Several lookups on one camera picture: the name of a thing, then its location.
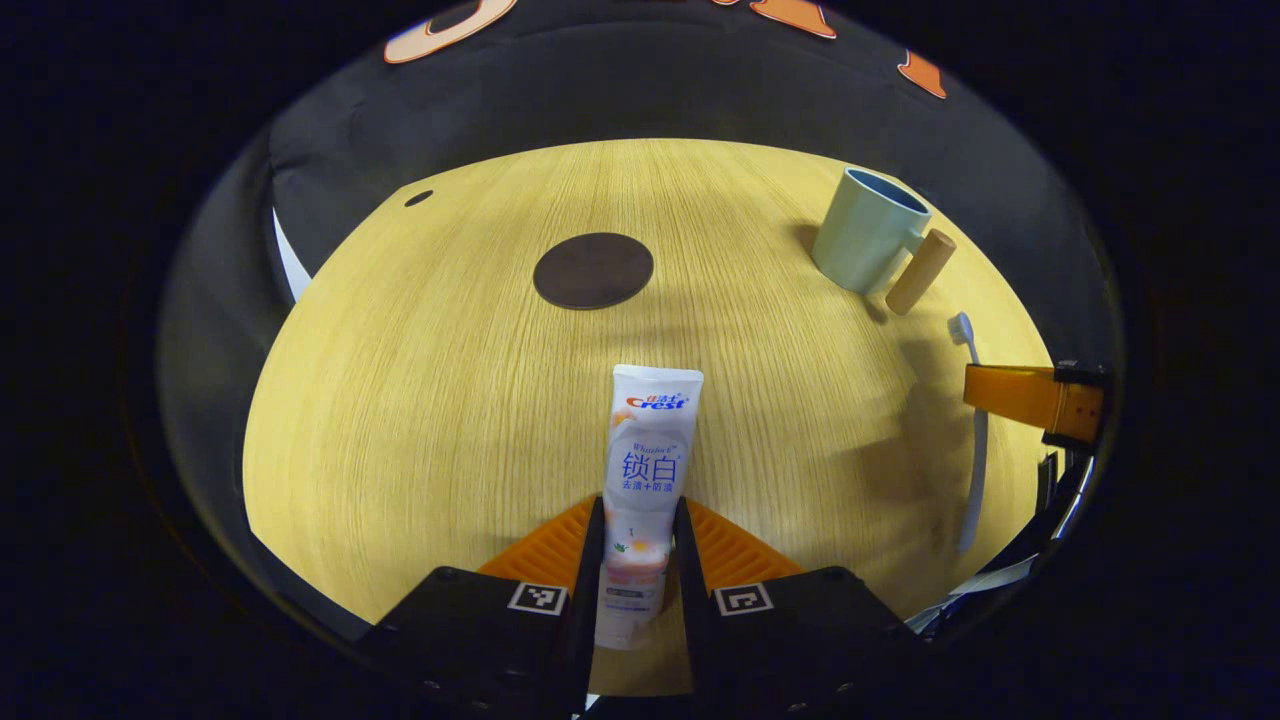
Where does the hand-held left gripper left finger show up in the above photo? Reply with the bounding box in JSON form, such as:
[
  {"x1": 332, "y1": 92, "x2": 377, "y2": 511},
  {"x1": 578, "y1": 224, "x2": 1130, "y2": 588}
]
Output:
[{"x1": 355, "y1": 495, "x2": 607, "y2": 720}]

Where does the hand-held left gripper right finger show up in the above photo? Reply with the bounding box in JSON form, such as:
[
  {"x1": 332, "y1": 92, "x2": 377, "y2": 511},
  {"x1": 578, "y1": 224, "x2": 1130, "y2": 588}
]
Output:
[{"x1": 671, "y1": 495, "x2": 928, "y2": 720}]

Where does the white toothbrush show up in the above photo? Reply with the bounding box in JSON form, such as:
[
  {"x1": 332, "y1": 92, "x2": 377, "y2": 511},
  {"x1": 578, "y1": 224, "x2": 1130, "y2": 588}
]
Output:
[{"x1": 946, "y1": 311, "x2": 991, "y2": 556}]

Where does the white toothpaste tube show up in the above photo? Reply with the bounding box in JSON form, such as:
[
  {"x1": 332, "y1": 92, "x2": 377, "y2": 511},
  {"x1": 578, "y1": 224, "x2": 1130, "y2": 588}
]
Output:
[{"x1": 593, "y1": 364, "x2": 705, "y2": 651}]

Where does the pale green cup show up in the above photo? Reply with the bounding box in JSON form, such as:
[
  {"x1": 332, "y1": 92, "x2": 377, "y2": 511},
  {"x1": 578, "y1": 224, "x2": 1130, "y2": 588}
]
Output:
[{"x1": 810, "y1": 166, "x2": 958, "y2": 317}]

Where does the round brown coaster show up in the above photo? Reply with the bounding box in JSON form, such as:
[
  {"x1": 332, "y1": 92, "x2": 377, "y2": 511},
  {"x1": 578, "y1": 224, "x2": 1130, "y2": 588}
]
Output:
[{"x1": 532, "y1": 232, "x2": 655, "y2": 312}]

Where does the black backdrop cloth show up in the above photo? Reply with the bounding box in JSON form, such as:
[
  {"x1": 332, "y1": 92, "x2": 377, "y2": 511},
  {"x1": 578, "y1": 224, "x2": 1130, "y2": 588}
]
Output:
[{"x1": 155, "y1": 0, "x2": 1126, "y2": 641}]

